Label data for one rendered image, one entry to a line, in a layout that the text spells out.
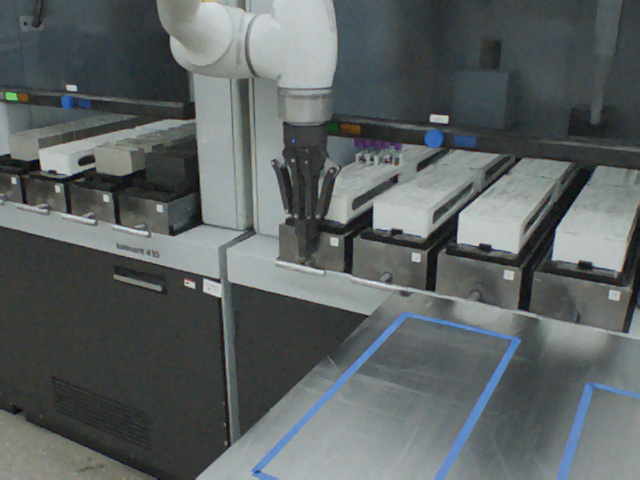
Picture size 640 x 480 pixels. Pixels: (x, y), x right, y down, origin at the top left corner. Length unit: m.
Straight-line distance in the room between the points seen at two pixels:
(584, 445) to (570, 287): 0.43
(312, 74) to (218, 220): 0.47
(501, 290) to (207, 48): 0.59
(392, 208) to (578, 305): 0.33
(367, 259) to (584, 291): 0.35
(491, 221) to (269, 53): 0.44
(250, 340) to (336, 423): 0.73
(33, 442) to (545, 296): 1.54
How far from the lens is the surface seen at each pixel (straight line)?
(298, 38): 1.05
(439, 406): 0.68
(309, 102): 1.06
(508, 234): 1.08
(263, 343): 1.34
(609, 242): 1.05
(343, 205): 1.17
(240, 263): 1.29
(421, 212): 1.11
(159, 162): 1.46
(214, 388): 1.48
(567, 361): 0.78
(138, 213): 1.43
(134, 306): 1.54
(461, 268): 1.08
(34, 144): 1.75
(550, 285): 1.05
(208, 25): 1.07
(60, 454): 2.06
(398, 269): 1.12
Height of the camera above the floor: 1.20
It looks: 21 degrees down
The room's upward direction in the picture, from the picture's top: straight up
